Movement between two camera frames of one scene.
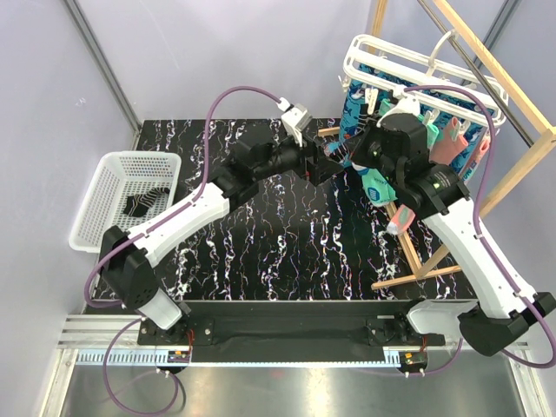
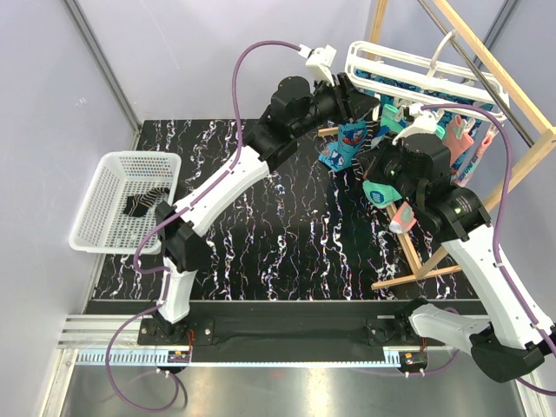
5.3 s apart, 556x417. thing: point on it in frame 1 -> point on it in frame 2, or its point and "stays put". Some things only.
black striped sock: [138, 205] stays put
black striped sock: [365, 118] -> [357, 168]
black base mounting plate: [303, 332] stays put
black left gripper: [321, 168] -> [352, 103]
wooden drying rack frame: [424, 270] stays put
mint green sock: [377, 188] stays put
